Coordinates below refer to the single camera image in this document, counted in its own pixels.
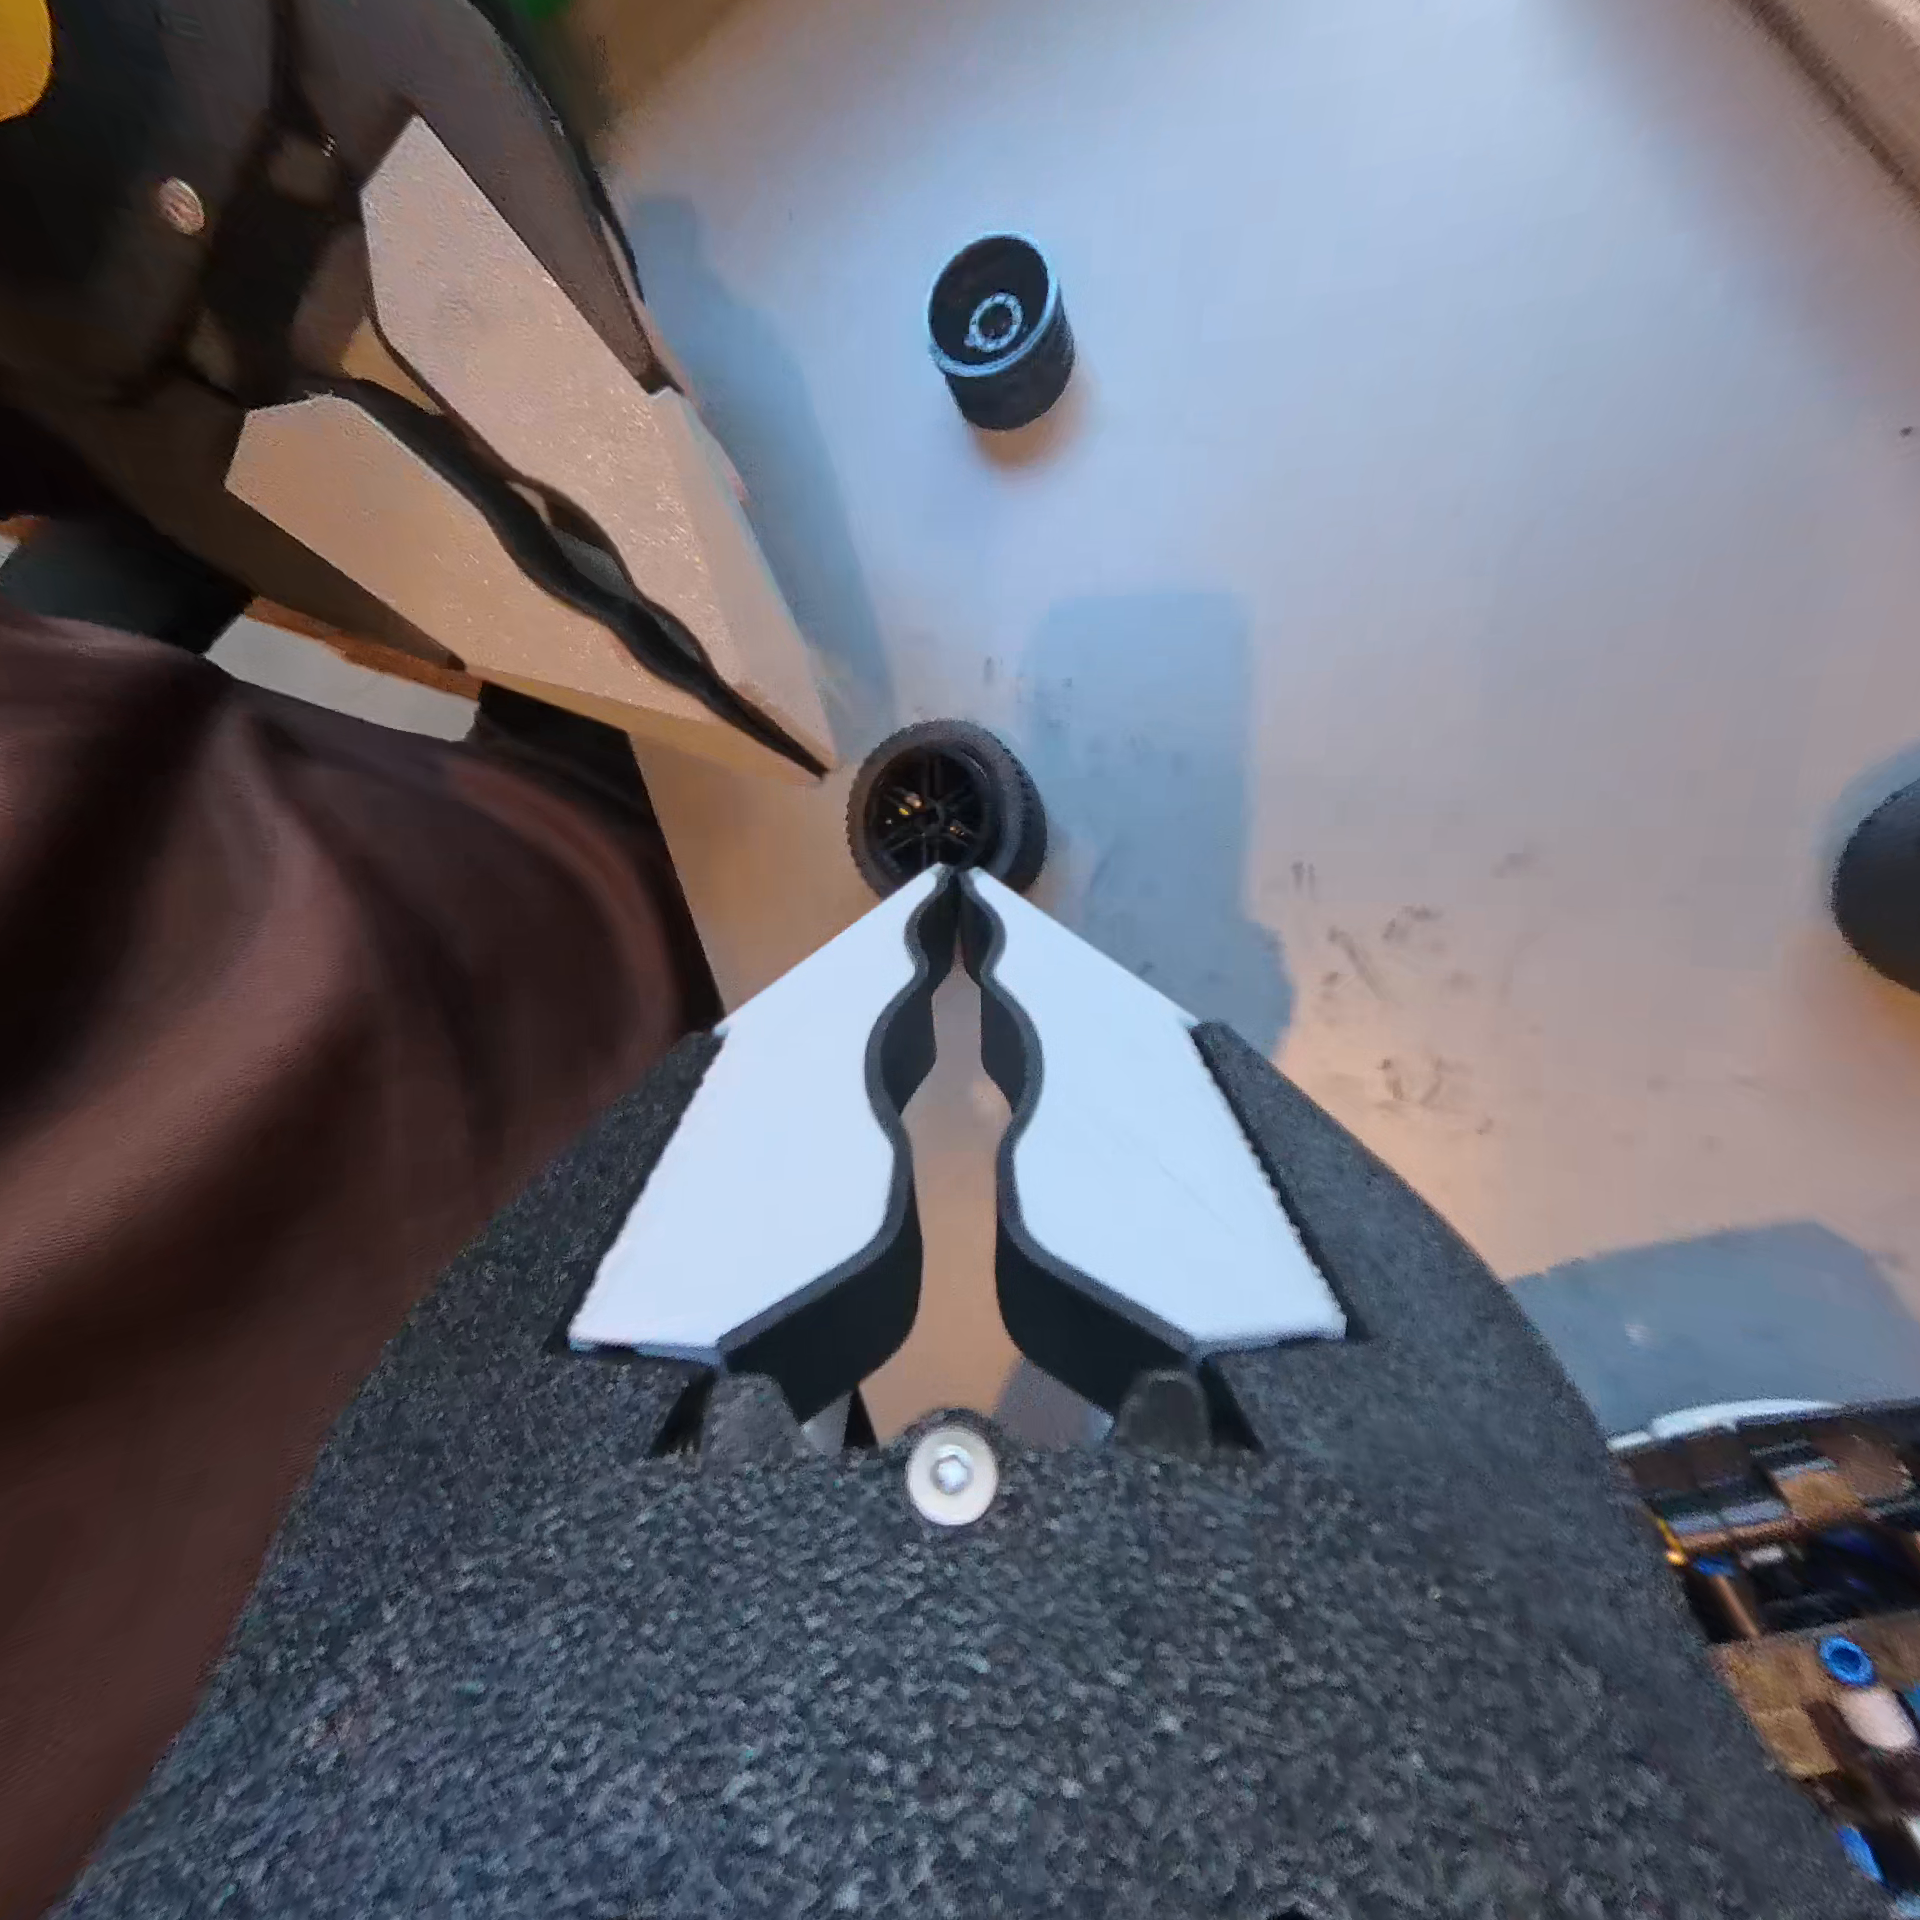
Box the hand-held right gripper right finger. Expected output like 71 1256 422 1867
957 866 1350 1416

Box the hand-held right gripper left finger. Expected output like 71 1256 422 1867
569 859 961 1426

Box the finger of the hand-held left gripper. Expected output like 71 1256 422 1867
223 391 830 788
356 113 837 777

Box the black toy wheel with tire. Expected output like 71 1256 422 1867
841 723 1048 904

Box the glossy black toy wheel rim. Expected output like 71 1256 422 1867
923 235 1075 434

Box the person's brown clothed body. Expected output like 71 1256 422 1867
0 599 721 1920

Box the toy brick car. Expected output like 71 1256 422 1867
1612 1403 1920 1893

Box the loose black rubber toy tire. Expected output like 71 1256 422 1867
1831 782 1920 992

